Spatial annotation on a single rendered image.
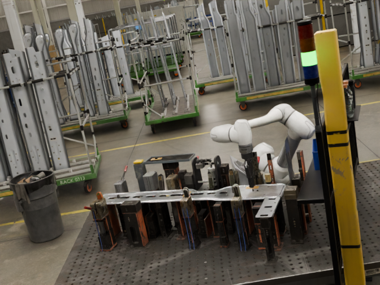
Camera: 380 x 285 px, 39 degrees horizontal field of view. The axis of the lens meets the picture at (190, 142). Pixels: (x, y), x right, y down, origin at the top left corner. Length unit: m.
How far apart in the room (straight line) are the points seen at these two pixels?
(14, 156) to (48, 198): 1.88
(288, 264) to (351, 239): 0.45
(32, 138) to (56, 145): 0.34
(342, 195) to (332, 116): 0.42
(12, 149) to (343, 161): 5.73
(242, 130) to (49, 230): 3.35
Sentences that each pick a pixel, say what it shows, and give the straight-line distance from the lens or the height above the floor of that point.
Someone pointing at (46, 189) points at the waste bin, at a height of 0.59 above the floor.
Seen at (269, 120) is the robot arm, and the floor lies 1.38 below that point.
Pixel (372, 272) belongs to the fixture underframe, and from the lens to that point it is 3.30.
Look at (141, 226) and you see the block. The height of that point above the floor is 0.86.
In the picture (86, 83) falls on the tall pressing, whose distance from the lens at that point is 11.43.
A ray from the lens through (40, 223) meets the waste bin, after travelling 6.18.
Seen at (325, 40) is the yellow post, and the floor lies 1.96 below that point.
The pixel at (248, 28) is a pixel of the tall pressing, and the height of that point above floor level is 1.50.
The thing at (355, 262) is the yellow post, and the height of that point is 0.78.
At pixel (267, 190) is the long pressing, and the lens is 3.54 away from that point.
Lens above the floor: 2.28
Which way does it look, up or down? 15 degrees down
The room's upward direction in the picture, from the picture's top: 11 degrees counter-clockwise
